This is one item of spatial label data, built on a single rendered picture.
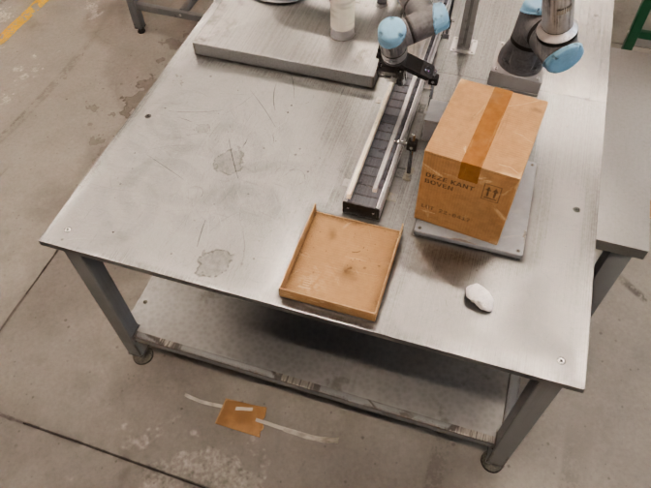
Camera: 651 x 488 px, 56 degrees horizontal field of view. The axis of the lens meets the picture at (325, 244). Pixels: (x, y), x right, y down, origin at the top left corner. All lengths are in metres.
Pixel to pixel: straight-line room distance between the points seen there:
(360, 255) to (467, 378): 0.73
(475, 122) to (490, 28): 0.89
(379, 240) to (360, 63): 0.72
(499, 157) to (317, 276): 0.56
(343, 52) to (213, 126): 0.53
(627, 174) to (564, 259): 0.40
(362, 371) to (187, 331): 0.66
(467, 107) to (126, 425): 1.65
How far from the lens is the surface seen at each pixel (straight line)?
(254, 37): 2.31
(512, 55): 2.15
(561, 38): 1.96
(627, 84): 2.37
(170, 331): 2.32
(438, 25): 1.74
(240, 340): 2.25
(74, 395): 2.58
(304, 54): 2.22
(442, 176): 1.58
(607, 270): 1.99
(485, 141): 1.59
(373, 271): 1.64
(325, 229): 1.72
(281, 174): 1.87
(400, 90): 2.07
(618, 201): 1.96
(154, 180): 1.93
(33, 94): 3.82
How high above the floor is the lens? 2.20
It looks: 54 degrees down
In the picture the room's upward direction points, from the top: 2 degrees counter-clockwise
